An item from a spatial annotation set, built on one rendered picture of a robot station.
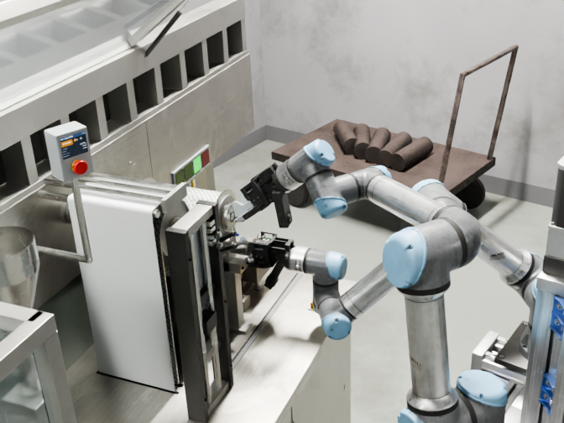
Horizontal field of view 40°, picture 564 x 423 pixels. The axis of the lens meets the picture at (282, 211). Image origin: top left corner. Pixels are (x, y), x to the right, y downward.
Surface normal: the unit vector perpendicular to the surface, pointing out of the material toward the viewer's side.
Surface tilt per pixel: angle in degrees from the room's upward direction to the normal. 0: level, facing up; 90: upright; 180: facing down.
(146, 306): 90
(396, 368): 0
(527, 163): 90
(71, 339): 90
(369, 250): 0
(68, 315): 90
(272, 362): 0
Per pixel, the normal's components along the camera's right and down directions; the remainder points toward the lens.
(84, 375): -0.04, -0.89
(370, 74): -0.59, 0.39
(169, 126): 0.92, 0.14
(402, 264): -0.88, 0.12
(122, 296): -0.39, 0.44
